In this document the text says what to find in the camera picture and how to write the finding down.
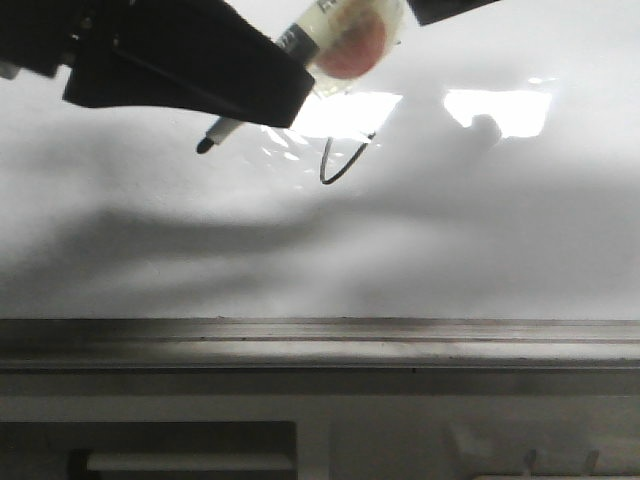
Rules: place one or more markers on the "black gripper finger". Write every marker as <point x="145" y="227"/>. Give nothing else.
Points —
<point x="428" y="12"/>

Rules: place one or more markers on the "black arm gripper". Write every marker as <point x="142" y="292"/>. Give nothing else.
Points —
<point x="194" y="55"/>

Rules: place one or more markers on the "black white whiteboard marker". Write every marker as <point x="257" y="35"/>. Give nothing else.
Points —
<point x="341" y="41"/>

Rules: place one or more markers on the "white whiteboard with metal frame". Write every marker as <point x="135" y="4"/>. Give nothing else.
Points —
<point x="468" y="215"/>

